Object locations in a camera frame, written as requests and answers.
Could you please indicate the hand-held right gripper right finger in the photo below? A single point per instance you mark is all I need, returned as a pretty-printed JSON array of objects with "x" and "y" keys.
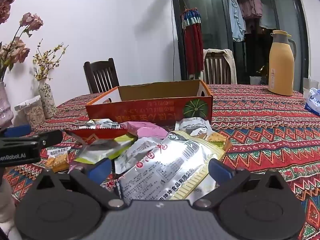
[{"x": 220, "y": 171}]

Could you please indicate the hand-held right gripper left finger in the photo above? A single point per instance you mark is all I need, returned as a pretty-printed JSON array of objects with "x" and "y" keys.
[{"x": 100, "y": 170}]

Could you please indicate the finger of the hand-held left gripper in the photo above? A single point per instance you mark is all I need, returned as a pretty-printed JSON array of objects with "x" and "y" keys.
[
  {"x": 50, "y": 138},
  {"x": 16, "y": 130}
]

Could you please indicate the red white-lettered snack packet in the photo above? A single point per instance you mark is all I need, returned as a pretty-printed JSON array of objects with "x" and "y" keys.
[{"x": 112, "y": 183}]

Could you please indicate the yellow-green white snack packet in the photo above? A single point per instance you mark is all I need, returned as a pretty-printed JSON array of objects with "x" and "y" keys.
[{"x": 100, "y": 152}]

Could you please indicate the small orange snack packet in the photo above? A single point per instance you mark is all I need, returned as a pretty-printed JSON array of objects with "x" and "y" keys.
[{"x": 57, "y": 161}]

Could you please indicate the orange yellow snack packet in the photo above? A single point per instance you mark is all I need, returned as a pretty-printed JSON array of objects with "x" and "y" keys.
[{"x": 217, "y": 138}]

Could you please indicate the red white snack packet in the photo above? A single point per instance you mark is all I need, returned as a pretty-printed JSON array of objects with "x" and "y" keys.
[{"x": 92, "y": 135}]

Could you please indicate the small silver snack packet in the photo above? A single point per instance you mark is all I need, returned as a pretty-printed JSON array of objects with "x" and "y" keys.
[{"x": 102, "y": 123}]

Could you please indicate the silver black-print snack packet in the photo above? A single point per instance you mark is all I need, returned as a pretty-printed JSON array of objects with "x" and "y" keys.
[{"x": 193, "y": 127}]

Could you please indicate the large silver yellow snack packet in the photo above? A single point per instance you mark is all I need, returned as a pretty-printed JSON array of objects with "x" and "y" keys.
[{"x": 162, "y": 160}]

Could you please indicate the pink snack packet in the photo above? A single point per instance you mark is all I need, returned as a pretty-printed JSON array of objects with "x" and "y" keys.
[{"x": 147, "y": 130}]

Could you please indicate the orange red cardboard box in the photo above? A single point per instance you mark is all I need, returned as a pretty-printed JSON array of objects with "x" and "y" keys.
[{"x": 150, "y": 105}]

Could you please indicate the person's left forearm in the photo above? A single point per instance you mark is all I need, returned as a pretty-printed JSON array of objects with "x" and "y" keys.
[{"x": 6, "y": 200}]

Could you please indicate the clear jar with white lid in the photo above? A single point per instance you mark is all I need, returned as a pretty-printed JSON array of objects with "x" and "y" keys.
[{"x": 32, "y": 115}]

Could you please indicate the pink vase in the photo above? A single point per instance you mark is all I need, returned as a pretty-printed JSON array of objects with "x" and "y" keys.
[{"x": 5, "y": 105}]

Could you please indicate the floral print vase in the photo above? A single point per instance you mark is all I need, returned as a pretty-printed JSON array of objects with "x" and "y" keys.
[{"x": 47, "y": 100}]

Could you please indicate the red patterned tablecloth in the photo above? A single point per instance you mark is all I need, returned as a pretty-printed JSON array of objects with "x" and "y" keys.
[{"x": 250, "y": 130}]

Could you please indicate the yellow flower branches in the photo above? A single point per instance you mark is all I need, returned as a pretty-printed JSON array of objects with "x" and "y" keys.
[{"x": 45, "y": 62}]

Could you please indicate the dark wooden chair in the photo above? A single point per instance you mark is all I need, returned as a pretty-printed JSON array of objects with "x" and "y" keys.
[{"x": 100, "y": 65}]

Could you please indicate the white plastic bin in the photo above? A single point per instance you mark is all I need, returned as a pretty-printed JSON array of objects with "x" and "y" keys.
[{"x": 255, "y": 80}]

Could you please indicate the brown wooden slatted chair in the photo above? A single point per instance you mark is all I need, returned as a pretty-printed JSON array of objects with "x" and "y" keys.
[{"x": 217, "y": 67}]

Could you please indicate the chair with draped cloth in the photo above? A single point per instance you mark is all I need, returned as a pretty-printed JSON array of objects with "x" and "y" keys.
[{"x": 231, "y": 62}]

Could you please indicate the pink artificial flowers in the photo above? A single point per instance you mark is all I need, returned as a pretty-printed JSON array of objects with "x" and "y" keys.
[{"x": 30, "y": 21}]

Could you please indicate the blue white tissue pack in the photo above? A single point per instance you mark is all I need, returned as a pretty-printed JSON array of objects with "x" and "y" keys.
[{"x": 313, "y": 102}]

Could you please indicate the yellow thermos jug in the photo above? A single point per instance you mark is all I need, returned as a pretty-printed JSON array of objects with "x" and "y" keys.
[{"x": 281, "y": 67}]

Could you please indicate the clear plastic container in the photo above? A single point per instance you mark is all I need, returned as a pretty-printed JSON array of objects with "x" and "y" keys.
[{"x": 308, "y": 83}]

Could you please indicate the red hanging tassel decoration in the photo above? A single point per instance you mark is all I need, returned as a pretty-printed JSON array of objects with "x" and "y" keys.
[{"x": 193, "y": 47}]

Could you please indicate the light blue hanging shirt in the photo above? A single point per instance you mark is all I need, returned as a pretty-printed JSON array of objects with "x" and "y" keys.
[{"x": 235, "y": 20}]

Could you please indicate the sliding glass door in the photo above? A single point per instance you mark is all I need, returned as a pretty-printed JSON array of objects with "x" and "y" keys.
[{"x": 215, "y": 17}]

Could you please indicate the white lace hanging garment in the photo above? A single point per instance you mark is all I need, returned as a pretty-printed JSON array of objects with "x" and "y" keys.
[{"x": 268, "y": 17}]

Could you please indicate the pink hanging garments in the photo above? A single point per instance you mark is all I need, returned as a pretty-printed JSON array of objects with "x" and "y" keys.
[{"x": 251, "y": 5}]

